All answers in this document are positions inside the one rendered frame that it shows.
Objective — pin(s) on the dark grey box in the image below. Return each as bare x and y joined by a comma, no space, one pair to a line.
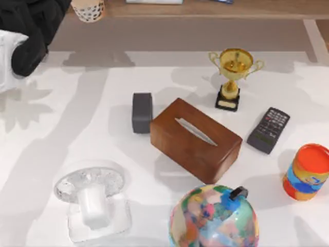
142,113

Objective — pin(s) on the brown wooden tissue box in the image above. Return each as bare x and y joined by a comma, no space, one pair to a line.
195,140

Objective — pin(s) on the gold trophy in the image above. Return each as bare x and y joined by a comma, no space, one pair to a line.
233,74

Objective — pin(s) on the white mushroom-shaped lamp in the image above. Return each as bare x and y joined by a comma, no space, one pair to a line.
92,198

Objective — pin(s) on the black calculator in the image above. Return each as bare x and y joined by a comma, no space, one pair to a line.
269,130

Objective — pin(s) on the wooden shelf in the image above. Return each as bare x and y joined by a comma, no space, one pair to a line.
205,25

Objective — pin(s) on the colourful globe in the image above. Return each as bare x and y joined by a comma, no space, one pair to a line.
213,218

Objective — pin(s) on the blue flat object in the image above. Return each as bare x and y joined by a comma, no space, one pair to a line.
223,1

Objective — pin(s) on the beige patterned cup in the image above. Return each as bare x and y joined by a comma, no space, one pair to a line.
88,10

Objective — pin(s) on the orange and blue can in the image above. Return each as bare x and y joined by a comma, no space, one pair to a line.
307,173

